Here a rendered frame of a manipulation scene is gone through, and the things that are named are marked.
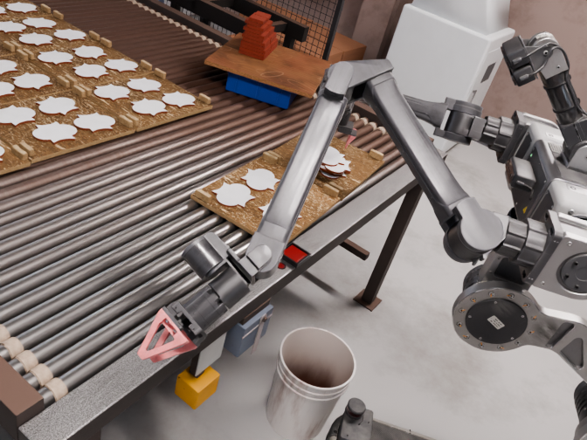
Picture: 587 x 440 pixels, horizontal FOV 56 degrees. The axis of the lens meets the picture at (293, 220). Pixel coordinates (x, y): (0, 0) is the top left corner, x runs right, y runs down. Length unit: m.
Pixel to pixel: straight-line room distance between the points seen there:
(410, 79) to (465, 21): 0.59
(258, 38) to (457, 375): 1.88
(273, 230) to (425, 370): 2.00
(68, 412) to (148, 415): 1.12
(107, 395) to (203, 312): 0.40
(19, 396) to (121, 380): 0.20
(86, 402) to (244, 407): 1.24
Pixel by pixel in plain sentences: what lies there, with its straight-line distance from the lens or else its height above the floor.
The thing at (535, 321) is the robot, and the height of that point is 1.17.
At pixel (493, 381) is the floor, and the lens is 3.04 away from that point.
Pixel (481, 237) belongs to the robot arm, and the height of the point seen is 1.47.
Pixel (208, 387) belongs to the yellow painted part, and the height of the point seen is 0.69.
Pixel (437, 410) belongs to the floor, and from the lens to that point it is 2.75.
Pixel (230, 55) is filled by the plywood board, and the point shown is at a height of 1.04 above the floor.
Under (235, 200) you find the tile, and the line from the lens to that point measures 1.81.
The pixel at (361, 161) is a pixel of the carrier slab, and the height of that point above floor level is 0.94.
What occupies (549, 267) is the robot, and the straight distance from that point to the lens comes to 1.09.
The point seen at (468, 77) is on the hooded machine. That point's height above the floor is 0.75.
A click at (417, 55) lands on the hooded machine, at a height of 0.74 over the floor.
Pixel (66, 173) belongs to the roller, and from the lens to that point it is 1.90.
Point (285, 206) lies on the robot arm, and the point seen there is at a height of 1.41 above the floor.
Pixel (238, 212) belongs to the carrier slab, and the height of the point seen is 0.94.
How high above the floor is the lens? 1.96
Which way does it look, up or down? 34 degrees down
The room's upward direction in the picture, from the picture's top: 17 degrees clockwise
